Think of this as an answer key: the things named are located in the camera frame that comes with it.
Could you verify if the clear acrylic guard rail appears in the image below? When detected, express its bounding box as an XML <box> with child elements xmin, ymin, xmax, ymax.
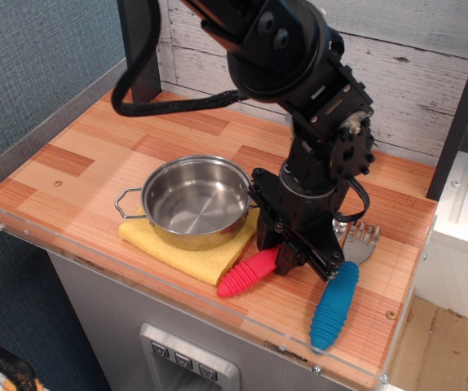
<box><xmin>0</xmin><ymin>63</ymin><xmax>435</xmax><ymax>389</ymax></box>

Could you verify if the grey cabinet with button panel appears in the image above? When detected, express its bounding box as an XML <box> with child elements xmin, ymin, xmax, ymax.
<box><xmin>51</xmin><ymin>254</ymin><xmax>379</xmax><ymax>390</ymax></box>

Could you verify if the black vertical post right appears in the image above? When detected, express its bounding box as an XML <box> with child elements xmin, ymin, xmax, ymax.
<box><xmin>426</xmin><ymin>77</ymin><xmax>468</xmax><ymax>201</ymax></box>

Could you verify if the yellow cloth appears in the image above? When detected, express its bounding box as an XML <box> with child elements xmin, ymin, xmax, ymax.
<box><xmin>118</xmin><ymin>208</ymin><xmax>259</xmax><ymax>286</ymax></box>

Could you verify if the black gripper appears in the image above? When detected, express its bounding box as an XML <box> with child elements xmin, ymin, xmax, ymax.
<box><xmin>249</xmin><ymin>168</ymin><xmax>345</xmax><ymax>281</ymax></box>

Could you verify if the black braided cable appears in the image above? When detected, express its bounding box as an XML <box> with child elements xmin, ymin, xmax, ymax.
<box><xmin>110</xmin><ymin>0</ymin><xmax>247</xmax><ymax>118</ymax></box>

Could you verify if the black vertical post left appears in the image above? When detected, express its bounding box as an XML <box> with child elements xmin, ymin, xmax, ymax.
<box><xmin>117</xmin><ymin>0</ymin><xmax>161</xmax><ymax>103</ymax></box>

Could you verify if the white cabinet on right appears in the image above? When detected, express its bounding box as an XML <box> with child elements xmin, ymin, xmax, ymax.
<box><xmin>414</xmin><ymin>152</ymin><xmax>468</xmax><ymax>318</ymax></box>

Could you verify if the blue handled metal fork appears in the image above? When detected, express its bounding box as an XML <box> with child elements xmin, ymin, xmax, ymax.
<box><xmin>309</xmin><ymin>222</ymin><xmax>381</xmax><ymax>350</ymax></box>

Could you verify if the black orange object bottom left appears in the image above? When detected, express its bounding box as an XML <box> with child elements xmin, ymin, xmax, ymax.
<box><xmin>0</xmin><ymin>346</ymin><xmax>46</xmax><ymax>391</ymax></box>

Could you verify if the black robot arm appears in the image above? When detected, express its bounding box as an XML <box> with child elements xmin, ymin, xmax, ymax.
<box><xmin>188</xmin><ymin>1</ymin><xmax>374</xmax><ymax>280</ymax></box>

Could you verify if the red handled metal spoon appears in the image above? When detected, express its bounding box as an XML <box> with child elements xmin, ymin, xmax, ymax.
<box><xmin>216</xmin><ymin>217</ymin><xmax>351</xmax><ymax>299</ymax></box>

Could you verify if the black vertical post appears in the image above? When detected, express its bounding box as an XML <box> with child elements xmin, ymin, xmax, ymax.
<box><xmin>117</xmin><ymin>0</ymin><xmax>161</xmax><ymax>103</ymax></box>
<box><xmin>426</xmin><ymin>77</ymin><xmax>468</xmax><ymax>201</ymax></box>

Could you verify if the stainless steel pot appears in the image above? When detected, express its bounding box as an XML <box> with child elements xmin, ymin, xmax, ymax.
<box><xmin>115</xmin><ymin>155</ymin><xmax>252</xmax><ymax>251</ymax></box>

